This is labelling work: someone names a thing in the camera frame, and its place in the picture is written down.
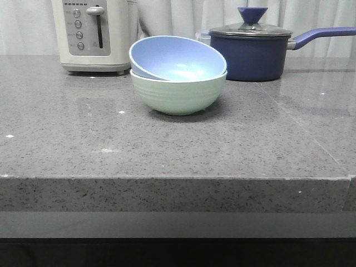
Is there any green bowl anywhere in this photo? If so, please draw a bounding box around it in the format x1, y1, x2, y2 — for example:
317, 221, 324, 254
130, 70, 227, 116

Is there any blue bowl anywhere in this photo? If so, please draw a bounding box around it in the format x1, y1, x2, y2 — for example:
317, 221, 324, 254
129, 36, 227, 81

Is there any clear plastic container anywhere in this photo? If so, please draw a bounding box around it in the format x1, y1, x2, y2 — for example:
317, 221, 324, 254
195, 29, 211, 46

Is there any dark blue saucepan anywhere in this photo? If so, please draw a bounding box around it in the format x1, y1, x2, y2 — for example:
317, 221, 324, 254
209, 27, 355, 82

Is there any cream toaster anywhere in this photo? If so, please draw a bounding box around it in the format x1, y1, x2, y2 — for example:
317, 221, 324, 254
52, 0, 138, 72

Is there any glass pot lid blue knob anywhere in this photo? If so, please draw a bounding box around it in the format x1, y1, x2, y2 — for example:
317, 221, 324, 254
209, 7, 292, 37

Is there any white curtain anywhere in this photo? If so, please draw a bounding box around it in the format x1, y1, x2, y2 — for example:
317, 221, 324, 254
1, 1, 355, 55

